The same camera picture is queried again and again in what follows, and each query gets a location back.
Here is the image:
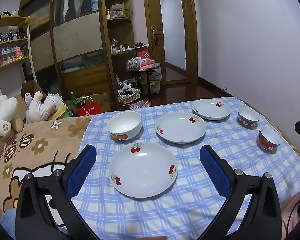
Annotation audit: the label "group of small figurines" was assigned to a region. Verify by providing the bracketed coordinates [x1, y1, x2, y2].
[0, 27, 28, 68]

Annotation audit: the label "cream plush toy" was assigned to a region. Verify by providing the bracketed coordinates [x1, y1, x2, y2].
[0, 95, 23, 157]

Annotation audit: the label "red box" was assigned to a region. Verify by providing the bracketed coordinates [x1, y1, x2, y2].
[136, 46, 150, 60]

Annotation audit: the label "red paper bag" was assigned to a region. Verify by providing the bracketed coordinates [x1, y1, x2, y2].
[76, 96, 102, 117]

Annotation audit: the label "brass door handle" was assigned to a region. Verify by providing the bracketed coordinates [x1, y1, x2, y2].
[152, 29, 163, 45]

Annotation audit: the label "wooden corner shelf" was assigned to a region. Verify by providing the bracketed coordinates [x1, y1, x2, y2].
[100, 0, 140, 105]

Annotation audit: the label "pink bedsheet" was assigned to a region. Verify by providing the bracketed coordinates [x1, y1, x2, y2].
[281, 190, 300, 240]

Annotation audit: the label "brown floral blanket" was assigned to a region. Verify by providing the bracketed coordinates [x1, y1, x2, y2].
[0, 96, 300, 233]

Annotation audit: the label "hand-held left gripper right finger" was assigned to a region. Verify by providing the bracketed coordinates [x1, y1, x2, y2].
[199, 144, 283, 240]

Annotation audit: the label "white haired plush doll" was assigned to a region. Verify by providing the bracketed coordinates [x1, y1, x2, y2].
[45, 92, 65, 109]

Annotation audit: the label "clear storage box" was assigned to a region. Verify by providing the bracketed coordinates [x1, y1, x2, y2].
[140, 76, 162, 95]

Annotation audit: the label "yellow green cushion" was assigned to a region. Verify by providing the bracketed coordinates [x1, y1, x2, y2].
[49, 104, 70, 120]

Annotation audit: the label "cardboard box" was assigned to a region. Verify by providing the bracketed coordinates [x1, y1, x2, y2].
[90, 93, 112, 113]
[15, 80, 40, 105]

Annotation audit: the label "white cherry print plate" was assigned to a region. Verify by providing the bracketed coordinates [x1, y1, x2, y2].
[155, 112, 207, 144]
[108, 142, 178, 198]
[192, 98, 231, 120]

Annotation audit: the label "white plastic bag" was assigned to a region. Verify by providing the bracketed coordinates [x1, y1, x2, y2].
[150, 64, 163, 82]

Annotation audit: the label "wooden door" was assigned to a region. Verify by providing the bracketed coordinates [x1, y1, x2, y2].
[142, 0, 199, 85]

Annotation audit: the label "wooden wardrobe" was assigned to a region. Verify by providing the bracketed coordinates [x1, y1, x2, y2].
[19, 0, 113, 105]

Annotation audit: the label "wooden display shelf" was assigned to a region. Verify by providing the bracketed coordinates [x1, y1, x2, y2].
[0, 11, 38, 98]

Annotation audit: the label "wicker basket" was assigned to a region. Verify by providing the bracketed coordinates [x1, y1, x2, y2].
[117, 90, 141, 104]

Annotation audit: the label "blue fleece clothing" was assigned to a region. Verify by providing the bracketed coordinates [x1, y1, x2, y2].
[0, 209, 17, 238]

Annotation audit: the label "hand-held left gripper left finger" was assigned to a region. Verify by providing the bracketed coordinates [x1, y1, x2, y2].
[15, 144, 100, 240]

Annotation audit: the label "small folding table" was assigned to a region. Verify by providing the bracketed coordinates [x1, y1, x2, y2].
[126, 65, 160, 97]

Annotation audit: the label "pile of pink packets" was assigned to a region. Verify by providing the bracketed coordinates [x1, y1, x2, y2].
[139, 58, 157, 72]

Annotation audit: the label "blue checked cloth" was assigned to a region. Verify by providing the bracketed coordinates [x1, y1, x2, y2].
[50, 97, 300, 240]

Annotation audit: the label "scattered pink packets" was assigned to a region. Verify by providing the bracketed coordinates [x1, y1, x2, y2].
[130, 100, 153, 109]

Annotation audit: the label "white bowl with red label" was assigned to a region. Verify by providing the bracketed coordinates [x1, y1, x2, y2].
[106, 111, 142, 141]

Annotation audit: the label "black white striped plush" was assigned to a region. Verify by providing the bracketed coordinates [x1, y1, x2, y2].
[119, 79, 138, 93]

